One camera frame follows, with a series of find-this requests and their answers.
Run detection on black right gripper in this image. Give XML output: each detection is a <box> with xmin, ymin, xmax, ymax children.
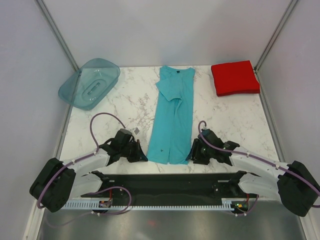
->
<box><xmin>185</xmin><ymin>138</ymin><xmax>214</xmax><ymax>165</ymax></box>

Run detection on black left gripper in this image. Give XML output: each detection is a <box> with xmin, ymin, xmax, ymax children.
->
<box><xmin>120</xmin><ymin>139</ymin><xmax>148</xmax><ymax>163</ymax></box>

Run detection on teal t shirt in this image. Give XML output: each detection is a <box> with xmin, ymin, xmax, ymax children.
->
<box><xmin>147</xmin><ymin>66</ymin><xmax>196</xmax><ymax>165</ymax></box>

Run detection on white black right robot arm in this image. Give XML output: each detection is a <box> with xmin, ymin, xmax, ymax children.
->
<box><xmin>187</xmin><ymin>129</ymin><xmax>320</xmax><ymax>217</ymax></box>

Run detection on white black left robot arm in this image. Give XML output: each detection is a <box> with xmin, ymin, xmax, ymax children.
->
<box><xmin>29</xmin><ymin>128</ymin><xmax>148</xmax><ymax>213</ymax></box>

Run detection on teal transparent plastic bin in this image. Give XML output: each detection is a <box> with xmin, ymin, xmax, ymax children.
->
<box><xmin>58</xmin><ymin>58</ymin><xmax>121</xmax><ymax>111</ymax></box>

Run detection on folded red t shirt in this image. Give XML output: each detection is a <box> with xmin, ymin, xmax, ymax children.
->
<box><xmin>211</xmin><ymin>60</ymin><xmax>261</xmax><ymax>97</ymax></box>

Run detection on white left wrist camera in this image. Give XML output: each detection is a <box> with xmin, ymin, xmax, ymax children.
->
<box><xmin>129</xmin><ymin>127</ymin><xmax>140</xmax><ymax>139</ymax></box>

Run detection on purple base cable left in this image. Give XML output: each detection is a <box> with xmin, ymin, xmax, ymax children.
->
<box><xmin>44</xmin><ymin>186</ymin><xmax>133</xmax><ymax>228</ymax></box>

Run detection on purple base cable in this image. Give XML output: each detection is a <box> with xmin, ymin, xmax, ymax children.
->
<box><xmin>44</xmin><ymin>186</ymin><xmax>133</xmax><ymax>228</ymax></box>
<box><xmin>229</xmin><ymin>192</ymin><xmax>260</xmax><ymax>218</ymax></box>

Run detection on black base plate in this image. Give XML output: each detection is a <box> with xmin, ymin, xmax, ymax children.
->
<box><xmin>84</xmin><ymin>173</ymin><xmax>256</xmax><ymax>204</ymax></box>

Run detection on white slotted cable duct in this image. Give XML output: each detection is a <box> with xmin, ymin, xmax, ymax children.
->
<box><xmin>61</xmin><ymin>198</ymin><xmax>247</xmax><ymax>211</ymax></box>

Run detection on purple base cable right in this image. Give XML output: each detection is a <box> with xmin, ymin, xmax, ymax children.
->
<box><xmin>229</xmin><ymin>192</ymin><xmax>260</xmax><ymax>218</ymax></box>

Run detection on left aluminium corner post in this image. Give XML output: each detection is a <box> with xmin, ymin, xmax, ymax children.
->
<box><xmin>34</xmin><ymin>0</ymin><xmax>79</xmax><ymax>71</ymax></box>

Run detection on aluminium corner post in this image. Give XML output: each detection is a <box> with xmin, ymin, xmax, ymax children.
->
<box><xmin>34</xmin><ymin>0</ymin><xmax>79</xmax><ymax>71</ymax></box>
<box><xmin>253</xmin><ymin>0</ymin><xmax>300</xmax><ymax>74</ymax></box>

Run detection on right aluminium corner post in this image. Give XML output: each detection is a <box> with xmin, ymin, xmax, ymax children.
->
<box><xmin>253</xmin><ymin>0</ymin><xmax>300</xmax><ymax>74</ymax></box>

